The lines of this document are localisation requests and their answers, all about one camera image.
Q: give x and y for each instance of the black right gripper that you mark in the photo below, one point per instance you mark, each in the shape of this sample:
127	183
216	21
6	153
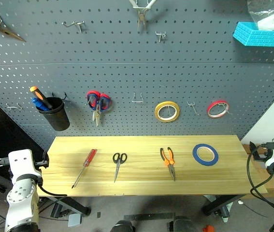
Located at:
257	155

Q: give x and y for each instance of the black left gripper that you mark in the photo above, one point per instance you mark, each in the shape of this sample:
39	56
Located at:
38	163

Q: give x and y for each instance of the blue tape roll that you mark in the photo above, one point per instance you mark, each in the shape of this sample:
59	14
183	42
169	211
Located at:
197	158

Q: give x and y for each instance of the orange black needle-nose pliers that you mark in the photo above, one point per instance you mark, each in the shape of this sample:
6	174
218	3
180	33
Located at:
168	162

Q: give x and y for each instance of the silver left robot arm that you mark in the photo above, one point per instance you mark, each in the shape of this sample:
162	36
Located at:
20	198

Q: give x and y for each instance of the grey metal pegboard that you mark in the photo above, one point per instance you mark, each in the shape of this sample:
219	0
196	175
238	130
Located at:
127	72

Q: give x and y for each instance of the wooden plank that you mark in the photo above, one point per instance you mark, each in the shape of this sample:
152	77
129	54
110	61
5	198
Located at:
262	176

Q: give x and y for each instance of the black plastic cup holder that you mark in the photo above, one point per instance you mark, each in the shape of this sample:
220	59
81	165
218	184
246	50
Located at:
55	117

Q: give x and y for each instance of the silver double pegboard hook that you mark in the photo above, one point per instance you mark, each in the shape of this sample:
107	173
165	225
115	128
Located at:
192	107
75	24
14	106
225	106
161	35

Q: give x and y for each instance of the black table leg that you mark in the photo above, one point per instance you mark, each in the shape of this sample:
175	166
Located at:
223	203
69	203

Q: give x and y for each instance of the red tape roll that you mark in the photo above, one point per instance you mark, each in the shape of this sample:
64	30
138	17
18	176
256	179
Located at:
210	110

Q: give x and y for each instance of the black pegboard hook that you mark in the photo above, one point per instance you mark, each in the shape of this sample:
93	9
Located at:
64	96

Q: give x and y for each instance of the small orange object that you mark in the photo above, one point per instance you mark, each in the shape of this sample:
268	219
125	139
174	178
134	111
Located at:
208	228

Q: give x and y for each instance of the yellow tape roll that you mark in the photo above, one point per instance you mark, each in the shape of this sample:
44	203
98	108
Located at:
158	113

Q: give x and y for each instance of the silver loop pegboard hook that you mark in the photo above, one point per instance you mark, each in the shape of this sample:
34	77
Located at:
137	101

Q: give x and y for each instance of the teal brick pattern box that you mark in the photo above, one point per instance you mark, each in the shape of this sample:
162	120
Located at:
260	37

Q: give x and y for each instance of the black metal floor bar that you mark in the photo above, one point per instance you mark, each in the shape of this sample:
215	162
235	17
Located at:
148	216

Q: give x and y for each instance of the clear plastic bag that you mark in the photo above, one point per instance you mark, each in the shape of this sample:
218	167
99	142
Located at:
269	14

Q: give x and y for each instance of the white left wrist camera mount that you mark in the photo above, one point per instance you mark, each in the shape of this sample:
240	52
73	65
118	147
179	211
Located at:
22	164

